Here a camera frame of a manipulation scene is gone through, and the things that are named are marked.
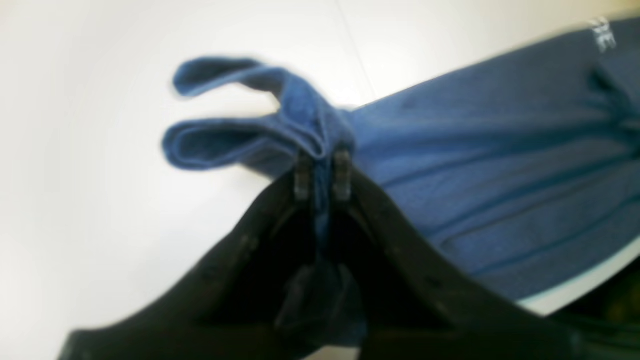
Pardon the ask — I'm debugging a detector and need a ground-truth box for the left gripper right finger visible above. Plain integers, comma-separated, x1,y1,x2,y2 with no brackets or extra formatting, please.
330,149,639,360

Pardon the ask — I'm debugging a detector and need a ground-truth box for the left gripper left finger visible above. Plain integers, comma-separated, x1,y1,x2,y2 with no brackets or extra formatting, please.
59,154,317,360

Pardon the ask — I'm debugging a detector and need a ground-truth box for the blue grey T-shirt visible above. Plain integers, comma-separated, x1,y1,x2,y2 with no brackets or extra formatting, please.
161,17,640,348

